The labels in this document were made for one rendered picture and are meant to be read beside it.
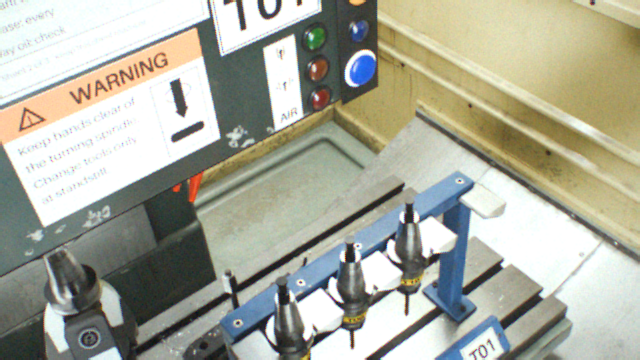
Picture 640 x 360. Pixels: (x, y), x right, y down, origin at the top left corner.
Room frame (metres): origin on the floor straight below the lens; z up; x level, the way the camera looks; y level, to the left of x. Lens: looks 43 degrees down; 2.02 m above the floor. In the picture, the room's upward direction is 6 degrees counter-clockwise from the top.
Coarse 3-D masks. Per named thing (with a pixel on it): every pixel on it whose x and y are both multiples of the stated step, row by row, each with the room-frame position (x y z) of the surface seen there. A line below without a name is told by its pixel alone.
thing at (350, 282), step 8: (344, 264) 0.61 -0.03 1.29; (352, 264) 0.61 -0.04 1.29; (360, 264) 0.62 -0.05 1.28; (344, 272) 0.61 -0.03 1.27; (352, 272) 0.61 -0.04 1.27; (360, 272) 0.61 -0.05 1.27; (336, 280) 0.62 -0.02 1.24; (344, 280) 0.61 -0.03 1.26; (352, 280) 0.61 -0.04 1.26; (360, 280) 0.61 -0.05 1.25; (336, 288) 0.62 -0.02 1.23; (344, 288) 0.61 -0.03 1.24; (352, 288) 0.60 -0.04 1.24; (360, 288) 0.61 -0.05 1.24; (344, 296) 0.60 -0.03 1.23; (352, 296) 0.60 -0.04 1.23
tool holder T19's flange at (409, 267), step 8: (392, 240) 0.70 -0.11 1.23; (424, 240) 0.69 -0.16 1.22; (392, 248) 0.69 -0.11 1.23; (424, 248) 0.68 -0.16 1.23; (392, 256) 0.67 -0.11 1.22; (424, 256) 0.66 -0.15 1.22; (400, 264) 0.66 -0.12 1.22; (408, 264) 0.65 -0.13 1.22; (416, 264) 0.65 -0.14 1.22; (424, 264) 0.66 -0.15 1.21; (408, 272) 0.65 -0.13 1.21; (416, 272) 0.65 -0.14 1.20
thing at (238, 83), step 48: (144, 48) 0.44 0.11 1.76; (240, 48) 0.48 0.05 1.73; (336, 48) 0.53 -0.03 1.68; (240, 96) 0.47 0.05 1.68; (336, 96) 0.53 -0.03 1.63; (0, 144) 0.37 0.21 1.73; (240, 144) 0.47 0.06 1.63; (0, 192) 0.37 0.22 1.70; (144, 192) 0.42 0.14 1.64; (0, 240) 0.36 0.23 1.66; (48, 240) 0.37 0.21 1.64
